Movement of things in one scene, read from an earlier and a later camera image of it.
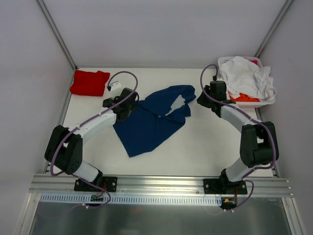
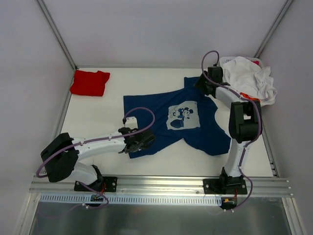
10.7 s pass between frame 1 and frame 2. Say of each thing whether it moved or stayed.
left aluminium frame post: stayed
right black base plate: stayed
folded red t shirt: stayed
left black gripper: moved
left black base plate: stayed
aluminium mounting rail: stayed
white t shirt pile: stayed
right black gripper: moved
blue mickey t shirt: moved
